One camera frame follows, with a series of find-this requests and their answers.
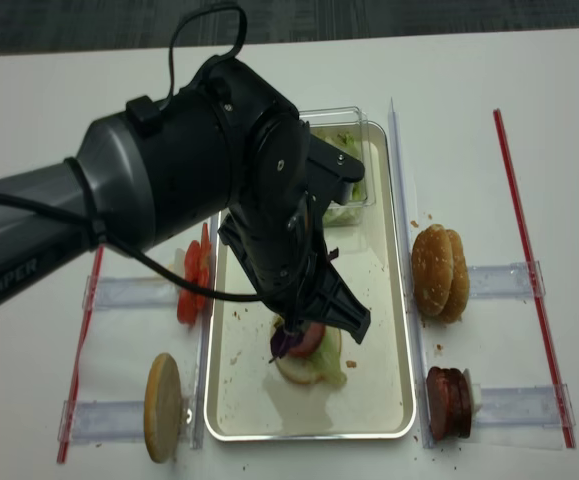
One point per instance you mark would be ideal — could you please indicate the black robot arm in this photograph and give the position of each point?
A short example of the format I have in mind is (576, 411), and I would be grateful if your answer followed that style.
(226, 143)

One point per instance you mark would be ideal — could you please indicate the lower right clear holder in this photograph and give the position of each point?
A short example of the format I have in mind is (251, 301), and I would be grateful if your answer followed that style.
(520, 406)

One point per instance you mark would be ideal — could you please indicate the shredded green lettuce pile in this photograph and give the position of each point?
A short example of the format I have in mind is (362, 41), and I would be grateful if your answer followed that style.
(351, 213)

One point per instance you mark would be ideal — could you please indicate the white stopper by tomatoes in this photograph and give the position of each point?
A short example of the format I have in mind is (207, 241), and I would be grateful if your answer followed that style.
(178, 265)

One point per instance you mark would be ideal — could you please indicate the round pink meat slice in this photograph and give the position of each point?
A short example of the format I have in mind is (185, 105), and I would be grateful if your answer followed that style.
(310, 342)

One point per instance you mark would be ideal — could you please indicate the clear vertical rail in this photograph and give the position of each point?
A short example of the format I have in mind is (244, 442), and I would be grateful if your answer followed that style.
(197, 436)
(404, 247)

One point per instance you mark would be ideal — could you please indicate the red strip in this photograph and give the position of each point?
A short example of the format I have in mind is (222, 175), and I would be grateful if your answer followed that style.
(81, 345)
(564, 410)

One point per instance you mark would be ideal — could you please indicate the right clear vertical rail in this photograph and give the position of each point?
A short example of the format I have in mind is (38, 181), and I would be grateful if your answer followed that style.
(404, 247)

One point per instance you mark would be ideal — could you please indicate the red tomato slice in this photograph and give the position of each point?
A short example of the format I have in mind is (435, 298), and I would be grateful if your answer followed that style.
(204, 258)
(187, 305)

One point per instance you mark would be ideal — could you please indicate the dark meat patty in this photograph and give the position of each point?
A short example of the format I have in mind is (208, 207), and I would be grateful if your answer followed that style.
(439, 399)
(463, 416)

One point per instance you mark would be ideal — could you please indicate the front sesame bun top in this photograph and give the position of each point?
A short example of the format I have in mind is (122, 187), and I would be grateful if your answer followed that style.
(432, 269)

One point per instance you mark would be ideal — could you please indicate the left clear vertical rail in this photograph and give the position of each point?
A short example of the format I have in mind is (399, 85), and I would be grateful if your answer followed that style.
(197, 436)

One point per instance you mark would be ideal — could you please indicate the white stopper by patties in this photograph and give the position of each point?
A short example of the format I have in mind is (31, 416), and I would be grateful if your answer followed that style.
(475, 392)

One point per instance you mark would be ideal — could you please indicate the front dark meat patty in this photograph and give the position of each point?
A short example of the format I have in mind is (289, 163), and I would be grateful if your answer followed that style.
(439, 399)

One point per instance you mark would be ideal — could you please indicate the standing pale bun slice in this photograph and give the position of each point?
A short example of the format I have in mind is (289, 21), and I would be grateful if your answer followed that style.
(162, 408)

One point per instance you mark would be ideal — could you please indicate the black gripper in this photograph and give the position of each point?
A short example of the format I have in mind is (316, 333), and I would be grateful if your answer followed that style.
(275, 230)

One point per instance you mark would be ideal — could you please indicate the clear plastic salad container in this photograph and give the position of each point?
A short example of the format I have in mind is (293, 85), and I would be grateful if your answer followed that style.
(354, 119)

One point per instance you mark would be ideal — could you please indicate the rear red tomato slice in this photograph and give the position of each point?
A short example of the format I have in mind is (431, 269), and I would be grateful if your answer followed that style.
(204, 258)

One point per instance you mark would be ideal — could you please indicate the purple cabbage leaf piece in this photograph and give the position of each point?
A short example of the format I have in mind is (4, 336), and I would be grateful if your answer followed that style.
(281, 343)

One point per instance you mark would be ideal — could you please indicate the green lettuce leaf on bun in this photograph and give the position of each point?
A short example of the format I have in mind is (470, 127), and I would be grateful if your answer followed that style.
(326, 359)

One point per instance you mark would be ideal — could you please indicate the rear sesame bun top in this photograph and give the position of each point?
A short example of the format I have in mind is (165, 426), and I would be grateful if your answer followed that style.
(460, 286)

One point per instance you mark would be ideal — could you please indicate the clear holder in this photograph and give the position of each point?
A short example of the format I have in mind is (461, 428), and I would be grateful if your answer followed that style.
(521, 280)
(520, 406)
(103, 292)
(84, 422)

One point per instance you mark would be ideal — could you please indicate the white rectangular serving tray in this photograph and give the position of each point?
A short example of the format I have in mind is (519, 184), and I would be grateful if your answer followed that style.
(247, 398)

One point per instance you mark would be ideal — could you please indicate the upper right clear holder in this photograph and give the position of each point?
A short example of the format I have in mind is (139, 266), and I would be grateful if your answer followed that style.
(521, 280)

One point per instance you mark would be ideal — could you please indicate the front red tomato slice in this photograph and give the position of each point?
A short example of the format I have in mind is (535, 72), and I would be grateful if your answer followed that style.
(187, 305)

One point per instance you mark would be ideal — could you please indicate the sesame bun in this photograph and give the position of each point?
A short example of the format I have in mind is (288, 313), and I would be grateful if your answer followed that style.
(432, 269)
(460, 286)

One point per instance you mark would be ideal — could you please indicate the bottom bun slice on tray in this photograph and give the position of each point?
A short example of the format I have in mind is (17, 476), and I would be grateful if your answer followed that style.
(297, 370)

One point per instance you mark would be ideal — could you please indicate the lower left clear holder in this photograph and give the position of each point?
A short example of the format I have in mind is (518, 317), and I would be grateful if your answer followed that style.
(84, 422)

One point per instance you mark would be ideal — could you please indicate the left red strip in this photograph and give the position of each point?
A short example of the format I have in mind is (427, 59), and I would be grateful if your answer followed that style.
(81, 345)

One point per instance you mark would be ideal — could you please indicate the right red strip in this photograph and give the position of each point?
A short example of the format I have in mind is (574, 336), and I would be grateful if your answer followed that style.
(564, 410)

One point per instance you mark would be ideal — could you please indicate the upper left clear holder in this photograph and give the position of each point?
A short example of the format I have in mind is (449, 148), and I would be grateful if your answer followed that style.
(103, 292)

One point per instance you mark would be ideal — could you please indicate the rear dark meat patty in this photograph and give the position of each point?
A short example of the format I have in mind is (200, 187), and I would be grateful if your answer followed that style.
(463, 416)

